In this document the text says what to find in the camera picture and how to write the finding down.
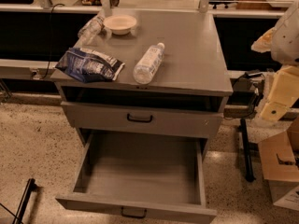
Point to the clear plastic water bottle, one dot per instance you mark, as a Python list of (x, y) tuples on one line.
[(148, 65)]

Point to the cardboard box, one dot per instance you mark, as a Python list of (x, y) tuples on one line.
[(279, 159)]

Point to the white paper bowl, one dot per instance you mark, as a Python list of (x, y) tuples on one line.
[(120, 24)]

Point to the blue chip bag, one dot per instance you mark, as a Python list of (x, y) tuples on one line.
[(88, 65)]

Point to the black floor bar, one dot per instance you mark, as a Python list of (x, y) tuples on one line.
[(30, 187)]

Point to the open grey lower drawer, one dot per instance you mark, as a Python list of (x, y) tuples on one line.
[(139, 176)]

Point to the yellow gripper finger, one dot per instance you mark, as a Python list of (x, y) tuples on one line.
[(283, 94)]

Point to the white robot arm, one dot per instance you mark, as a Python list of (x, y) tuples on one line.
[(282, 41)]

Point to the grey upper drawer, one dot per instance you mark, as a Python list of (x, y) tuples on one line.
[(142, 120)]

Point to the grey drawer cabinet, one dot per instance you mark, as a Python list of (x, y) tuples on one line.
[(192, 77)]

